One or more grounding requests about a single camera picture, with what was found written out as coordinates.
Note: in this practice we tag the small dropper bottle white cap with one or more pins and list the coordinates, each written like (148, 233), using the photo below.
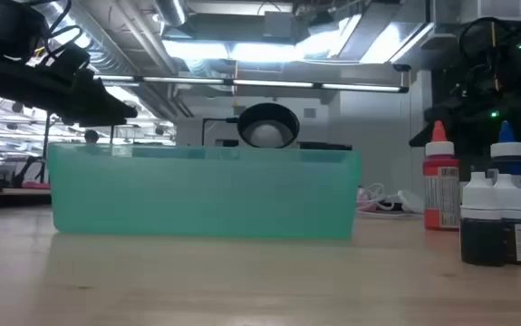
(514, 199)
(482, 235)

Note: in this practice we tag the silver ventilation duct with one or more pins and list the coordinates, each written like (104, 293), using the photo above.
(171, 11)

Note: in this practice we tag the black flat box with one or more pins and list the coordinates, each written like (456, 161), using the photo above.
(328, 146)

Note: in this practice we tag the tall red food coloring bottle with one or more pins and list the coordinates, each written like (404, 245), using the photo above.
(434, 181)

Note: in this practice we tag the person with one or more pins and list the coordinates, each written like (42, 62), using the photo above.
(91, 136)

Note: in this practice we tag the LED strip light bar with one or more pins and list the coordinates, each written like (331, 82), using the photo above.
(269, 83)

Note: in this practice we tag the ceiling light panel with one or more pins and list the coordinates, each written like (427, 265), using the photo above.
(242, 52)

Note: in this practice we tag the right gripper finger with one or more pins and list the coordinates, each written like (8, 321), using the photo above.
(416, 139)

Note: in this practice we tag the tall blue food coloring bottle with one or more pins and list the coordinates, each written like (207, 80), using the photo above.
(507, 156)

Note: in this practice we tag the pink flat object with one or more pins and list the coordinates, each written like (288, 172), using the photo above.
(35, 185)

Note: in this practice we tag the green translucent plastic bin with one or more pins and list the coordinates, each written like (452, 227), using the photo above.
(196, 194)

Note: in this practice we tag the wooden side table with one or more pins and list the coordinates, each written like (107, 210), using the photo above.
(11, 191)

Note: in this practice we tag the grey dome ceiling lamp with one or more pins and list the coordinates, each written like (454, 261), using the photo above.
(437, 41)

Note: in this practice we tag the black bent rod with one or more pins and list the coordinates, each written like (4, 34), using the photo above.
(219, 119)

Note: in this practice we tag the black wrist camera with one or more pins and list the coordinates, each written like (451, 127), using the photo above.
(70, 63)

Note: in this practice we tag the white ceiling vent box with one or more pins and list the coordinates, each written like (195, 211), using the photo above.
(491, 10)

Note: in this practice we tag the black stand pole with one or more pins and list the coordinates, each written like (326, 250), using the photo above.
(45, 149)

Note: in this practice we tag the black dome camera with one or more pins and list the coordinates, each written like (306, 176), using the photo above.
(401, 68)

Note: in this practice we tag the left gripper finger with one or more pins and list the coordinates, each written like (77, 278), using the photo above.
(97, 123)
(101, 108)

